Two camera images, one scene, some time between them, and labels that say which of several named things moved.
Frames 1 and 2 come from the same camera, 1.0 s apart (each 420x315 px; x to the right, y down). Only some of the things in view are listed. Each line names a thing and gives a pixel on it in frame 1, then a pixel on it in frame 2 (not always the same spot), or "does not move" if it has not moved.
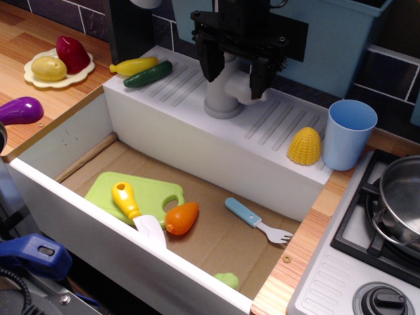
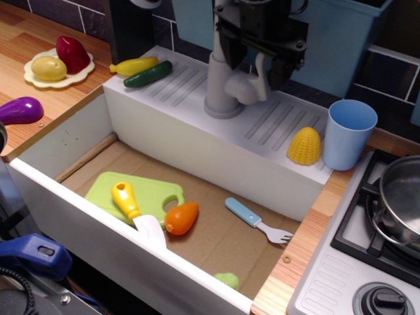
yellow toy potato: [47, 68] does not move
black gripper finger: [211, 56] → [235, 48]
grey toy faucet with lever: [231, 89] does not move
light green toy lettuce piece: [228, 279] does not move
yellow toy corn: [305, 146] does not move
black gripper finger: [262, 75] → [281, 69]
